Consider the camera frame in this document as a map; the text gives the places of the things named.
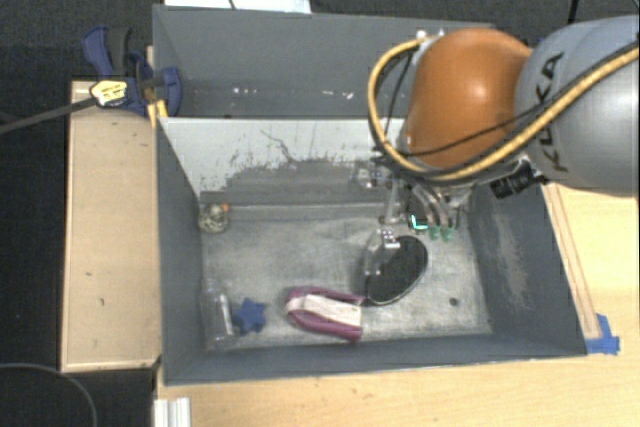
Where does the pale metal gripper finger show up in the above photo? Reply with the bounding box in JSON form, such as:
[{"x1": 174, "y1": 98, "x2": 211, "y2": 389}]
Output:
[
  {"x1": 382, "y1": 238, "x2": 402, "y2": 267},
  {"x1": 362, "y1": 228, "x2": 394, "y2": 278}
]

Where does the black oval disc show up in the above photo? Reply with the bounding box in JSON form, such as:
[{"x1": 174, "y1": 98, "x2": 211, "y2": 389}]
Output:
[{"x1": 363, "y1": 234, "x2": 430, "y2": 307}]

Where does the grey metal bin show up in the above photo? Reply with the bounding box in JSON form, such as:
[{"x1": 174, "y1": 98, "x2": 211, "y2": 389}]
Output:
[{"x1": 151, "y1": 3, "x2": 589, "y2": 386}]

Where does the blue star-shaped toy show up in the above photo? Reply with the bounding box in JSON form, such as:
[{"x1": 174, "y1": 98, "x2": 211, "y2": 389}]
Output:
[{"x1": 231, "y1": 296, "x2": 267, "y2": 337}]

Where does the clear plastic bottle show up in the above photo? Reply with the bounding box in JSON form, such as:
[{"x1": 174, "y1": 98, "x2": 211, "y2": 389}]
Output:
[{"x1": 199, "y1": 277, "x2": 236, "y2": 350}]

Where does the pale wood board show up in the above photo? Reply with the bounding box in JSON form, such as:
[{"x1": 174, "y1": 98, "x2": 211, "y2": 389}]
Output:
[{"x1": 59, "y1": 79, "x2": 164, "y2": 374}]

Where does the black cylinder on white bracket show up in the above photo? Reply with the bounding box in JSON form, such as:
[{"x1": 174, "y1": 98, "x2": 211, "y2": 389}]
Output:
[{"x1": 488, "y1": 163, "x2": 545, "y2": 201}]

